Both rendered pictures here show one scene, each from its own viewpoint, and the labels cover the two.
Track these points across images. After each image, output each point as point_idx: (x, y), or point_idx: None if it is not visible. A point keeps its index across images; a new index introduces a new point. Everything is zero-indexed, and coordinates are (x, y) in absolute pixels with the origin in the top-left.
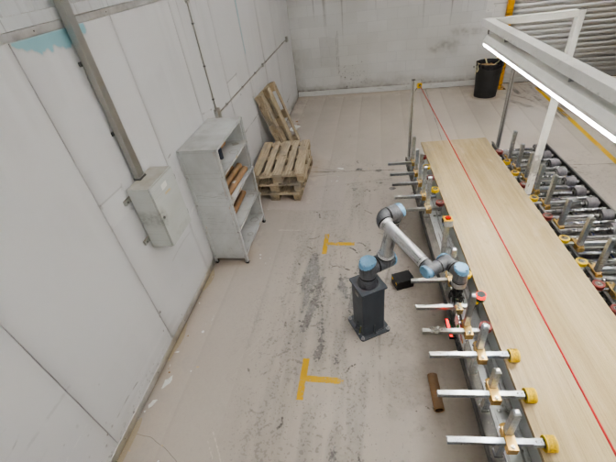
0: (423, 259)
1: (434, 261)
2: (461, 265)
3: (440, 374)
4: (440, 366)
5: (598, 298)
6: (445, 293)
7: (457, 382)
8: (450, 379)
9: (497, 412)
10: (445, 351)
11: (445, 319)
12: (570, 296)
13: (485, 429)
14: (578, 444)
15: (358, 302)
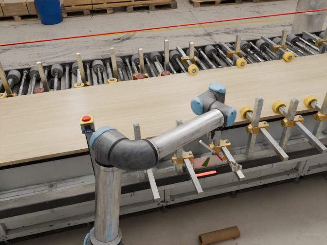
0: (219, 112)
1: (216, 104)
2: (215, 85)
3: (193, 235)
4: (183, 235)
5: (156, 78)
6: None
7: (197, 219)
8: (195, 225)
9: None
10: (274, 146)
11: None
12: (158, 88)
13: (299, 149)
14: (294, 95)
15: None
